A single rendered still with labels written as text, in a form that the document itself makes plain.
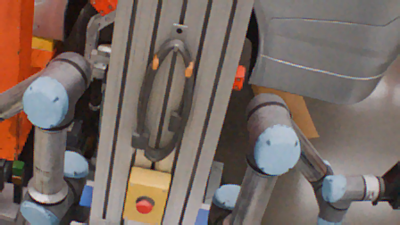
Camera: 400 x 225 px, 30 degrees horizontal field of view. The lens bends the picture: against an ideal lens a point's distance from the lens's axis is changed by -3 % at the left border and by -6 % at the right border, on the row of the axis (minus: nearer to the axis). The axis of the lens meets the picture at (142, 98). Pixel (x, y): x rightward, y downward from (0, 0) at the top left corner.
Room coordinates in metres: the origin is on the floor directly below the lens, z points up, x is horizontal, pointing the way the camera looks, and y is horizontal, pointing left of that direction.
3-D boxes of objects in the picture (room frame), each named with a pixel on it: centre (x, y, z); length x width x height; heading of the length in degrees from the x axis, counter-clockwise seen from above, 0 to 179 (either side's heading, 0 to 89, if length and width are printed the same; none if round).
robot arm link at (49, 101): (1.44, 0.22, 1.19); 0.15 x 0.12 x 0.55; 163
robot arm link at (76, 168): (1.56, 0.18, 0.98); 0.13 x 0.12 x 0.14; 163
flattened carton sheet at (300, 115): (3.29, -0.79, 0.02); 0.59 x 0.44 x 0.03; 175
